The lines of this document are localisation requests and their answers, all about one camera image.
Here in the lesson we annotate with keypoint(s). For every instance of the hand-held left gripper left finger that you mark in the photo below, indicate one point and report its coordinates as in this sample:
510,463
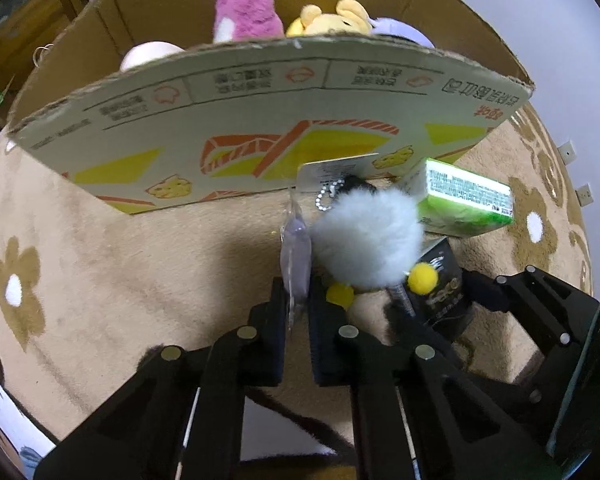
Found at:
277,330

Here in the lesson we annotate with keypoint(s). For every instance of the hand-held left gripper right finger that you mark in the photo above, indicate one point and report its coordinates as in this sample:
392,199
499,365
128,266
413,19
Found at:
321,330

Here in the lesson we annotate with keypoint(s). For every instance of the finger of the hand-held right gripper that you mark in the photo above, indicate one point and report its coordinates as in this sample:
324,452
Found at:
487,292
445,347

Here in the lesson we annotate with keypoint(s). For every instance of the black packet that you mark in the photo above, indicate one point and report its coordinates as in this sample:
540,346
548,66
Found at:
440,290

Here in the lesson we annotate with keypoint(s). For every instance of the green white carton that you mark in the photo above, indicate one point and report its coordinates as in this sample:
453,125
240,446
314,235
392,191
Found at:
460,200

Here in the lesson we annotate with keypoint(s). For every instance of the cardboard box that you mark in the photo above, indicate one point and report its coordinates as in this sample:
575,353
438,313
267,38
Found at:
230,125

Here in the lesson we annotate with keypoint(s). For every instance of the purple-haired plush doll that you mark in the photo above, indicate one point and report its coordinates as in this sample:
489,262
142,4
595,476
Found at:
402,32

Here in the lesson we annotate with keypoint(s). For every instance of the white round plush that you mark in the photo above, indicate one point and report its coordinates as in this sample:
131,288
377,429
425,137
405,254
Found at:
150,55

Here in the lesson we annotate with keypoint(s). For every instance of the yellow plush toy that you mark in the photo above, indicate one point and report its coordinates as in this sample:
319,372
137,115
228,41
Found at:
330,17

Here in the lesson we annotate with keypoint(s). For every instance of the magenta bear plush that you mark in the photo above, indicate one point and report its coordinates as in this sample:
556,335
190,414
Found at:
247,10

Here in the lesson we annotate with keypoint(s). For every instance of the brown flower blanket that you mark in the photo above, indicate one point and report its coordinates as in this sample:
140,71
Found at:
130,280

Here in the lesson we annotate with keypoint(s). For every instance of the wooden wardrobe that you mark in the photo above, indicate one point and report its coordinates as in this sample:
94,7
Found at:
20,5

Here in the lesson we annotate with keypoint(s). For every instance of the white wall socket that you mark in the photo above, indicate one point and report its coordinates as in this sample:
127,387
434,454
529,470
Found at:
567,152
585,195

